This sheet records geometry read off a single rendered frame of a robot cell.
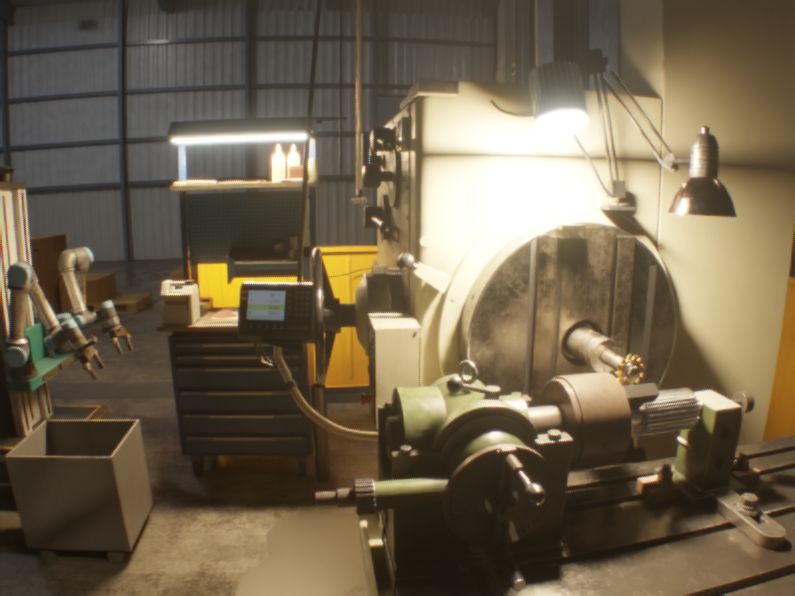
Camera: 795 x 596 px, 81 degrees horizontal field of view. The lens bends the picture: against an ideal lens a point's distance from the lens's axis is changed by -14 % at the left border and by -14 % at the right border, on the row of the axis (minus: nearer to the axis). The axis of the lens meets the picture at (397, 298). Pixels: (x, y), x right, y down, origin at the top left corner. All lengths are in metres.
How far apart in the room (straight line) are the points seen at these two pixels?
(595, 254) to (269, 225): 2.44
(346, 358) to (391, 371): 3.01
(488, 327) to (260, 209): 2.37
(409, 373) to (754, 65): 1.28
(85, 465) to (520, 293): 2.02
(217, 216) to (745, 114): 2.83
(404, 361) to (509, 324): 0.25
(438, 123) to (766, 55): 1.01
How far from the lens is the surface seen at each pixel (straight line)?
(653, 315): 1.42
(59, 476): 2.70
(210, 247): 3.48
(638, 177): 1.48
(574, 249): 1.26
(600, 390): 1.07
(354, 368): 4.25
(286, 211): 3.37
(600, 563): 1.08
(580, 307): 1.29
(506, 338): 1.25
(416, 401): 0.96
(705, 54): 1.65
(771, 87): 1.80
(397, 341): 1.19
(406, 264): 1.21
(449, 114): 1.28
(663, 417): 1.18
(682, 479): 1.36
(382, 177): 1.53
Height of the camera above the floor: 1.65
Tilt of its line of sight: 11 degrees down
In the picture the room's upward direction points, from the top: straight up
